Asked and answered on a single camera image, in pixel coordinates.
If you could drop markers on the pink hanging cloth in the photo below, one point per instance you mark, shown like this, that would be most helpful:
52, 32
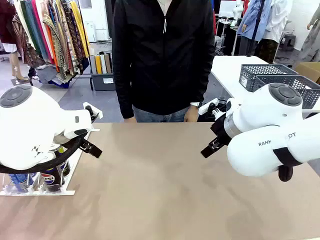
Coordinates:
40, 25

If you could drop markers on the multicolour patterned hanging cloth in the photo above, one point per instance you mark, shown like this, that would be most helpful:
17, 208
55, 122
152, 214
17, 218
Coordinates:
58, 40

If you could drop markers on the black clothes rack frame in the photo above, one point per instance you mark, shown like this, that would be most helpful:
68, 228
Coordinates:
91, 83

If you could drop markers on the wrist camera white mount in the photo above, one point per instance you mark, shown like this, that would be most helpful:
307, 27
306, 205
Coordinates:
96, 113
207, 106

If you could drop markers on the grey trousers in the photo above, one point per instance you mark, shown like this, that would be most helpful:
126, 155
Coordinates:
246, 46

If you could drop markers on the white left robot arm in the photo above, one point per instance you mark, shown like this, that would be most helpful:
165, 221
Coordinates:
30, 125

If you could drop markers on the grey storage box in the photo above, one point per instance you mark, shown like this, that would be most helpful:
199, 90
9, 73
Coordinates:
102, 82

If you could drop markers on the camouflage trousers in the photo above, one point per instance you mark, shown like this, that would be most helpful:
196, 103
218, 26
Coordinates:
267, 50

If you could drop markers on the folded fabric pile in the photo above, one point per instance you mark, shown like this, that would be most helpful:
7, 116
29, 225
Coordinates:
55, 76

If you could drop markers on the person's left hand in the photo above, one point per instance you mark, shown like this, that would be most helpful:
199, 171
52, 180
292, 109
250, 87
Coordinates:
191, 115

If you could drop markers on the black tripod pole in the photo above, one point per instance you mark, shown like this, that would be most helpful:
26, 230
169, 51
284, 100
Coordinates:
257, 25

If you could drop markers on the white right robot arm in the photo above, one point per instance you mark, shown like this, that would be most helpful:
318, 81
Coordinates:
262, 112

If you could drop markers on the yellow material roll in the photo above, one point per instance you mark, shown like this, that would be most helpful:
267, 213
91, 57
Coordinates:
98, 65

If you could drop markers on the orange hanging cloth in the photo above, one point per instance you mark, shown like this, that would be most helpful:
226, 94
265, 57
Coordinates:
51, 47

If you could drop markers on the person's left forearm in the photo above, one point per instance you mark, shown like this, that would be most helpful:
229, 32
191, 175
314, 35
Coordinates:
202, 90

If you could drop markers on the white floor appliance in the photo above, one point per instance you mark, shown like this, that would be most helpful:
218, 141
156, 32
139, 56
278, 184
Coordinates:
90, 31

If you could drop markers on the cardboard box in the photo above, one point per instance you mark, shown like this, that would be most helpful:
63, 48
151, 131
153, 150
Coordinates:
310, 70

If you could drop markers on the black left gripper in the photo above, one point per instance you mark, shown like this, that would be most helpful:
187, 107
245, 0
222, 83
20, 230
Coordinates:
78, 132

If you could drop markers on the maroon hanging garment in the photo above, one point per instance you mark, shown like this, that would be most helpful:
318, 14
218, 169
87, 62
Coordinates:
6, 22

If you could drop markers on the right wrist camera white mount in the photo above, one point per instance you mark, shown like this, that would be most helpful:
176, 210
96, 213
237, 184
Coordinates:
207, 106

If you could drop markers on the white material roll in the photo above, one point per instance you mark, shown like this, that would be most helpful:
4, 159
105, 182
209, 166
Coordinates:
103, 63

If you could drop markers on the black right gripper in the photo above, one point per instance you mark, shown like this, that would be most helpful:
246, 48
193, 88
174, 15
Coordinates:
221, 130

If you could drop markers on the white robot behind person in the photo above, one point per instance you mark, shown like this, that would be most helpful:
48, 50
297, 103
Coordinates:
237, 10

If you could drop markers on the green hanging cloth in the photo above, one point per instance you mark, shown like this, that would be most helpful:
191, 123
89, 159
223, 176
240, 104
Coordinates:
28, 22

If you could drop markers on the blue shirt on mannequin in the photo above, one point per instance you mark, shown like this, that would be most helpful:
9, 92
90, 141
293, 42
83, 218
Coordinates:
251, 20

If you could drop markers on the white side table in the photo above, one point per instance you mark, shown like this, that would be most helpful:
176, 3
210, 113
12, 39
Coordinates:
225, 70

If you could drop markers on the white undershirt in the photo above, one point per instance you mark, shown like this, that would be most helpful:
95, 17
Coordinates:
163, 3

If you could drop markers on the person in black jacket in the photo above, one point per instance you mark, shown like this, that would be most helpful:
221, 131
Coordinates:
162, 62

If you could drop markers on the grey material roll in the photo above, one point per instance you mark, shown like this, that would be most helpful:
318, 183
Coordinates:
93, 65

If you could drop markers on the blue jeans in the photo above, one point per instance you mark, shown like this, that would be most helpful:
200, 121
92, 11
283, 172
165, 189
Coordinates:
155, 117

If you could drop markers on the grey plastic basket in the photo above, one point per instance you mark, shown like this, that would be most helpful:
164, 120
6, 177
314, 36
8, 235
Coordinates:
265, 75
308, 93

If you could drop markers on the white can dispenser rack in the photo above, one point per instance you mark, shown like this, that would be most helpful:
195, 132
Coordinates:
65, 192

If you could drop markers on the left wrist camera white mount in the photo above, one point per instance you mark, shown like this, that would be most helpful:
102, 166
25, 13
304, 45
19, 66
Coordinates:
96, 113

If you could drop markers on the person's right hand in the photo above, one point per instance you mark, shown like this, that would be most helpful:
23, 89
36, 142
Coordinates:
130, 120

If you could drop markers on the yellow hanging cloth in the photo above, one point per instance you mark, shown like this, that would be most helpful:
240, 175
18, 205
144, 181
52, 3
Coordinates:
80, 27

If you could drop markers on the grey step stool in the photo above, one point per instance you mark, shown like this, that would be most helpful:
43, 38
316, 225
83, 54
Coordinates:
288, 41

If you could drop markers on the brown material roll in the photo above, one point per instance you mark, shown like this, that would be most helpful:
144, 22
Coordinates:
108, 63

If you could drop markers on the dark patterned hanging cloth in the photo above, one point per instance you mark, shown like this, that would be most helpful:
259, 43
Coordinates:
72, 32

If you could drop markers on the white shirt on mannequin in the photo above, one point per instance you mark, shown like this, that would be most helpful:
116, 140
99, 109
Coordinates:
277, 22

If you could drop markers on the person's right forearm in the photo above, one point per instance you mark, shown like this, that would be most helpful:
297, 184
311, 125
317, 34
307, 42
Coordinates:
126, 102

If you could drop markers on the brown patterned shawl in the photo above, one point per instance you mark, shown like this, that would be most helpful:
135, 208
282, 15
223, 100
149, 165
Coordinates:
23, 45

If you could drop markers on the mannequin legs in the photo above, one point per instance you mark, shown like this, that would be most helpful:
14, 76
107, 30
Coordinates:
14, 62

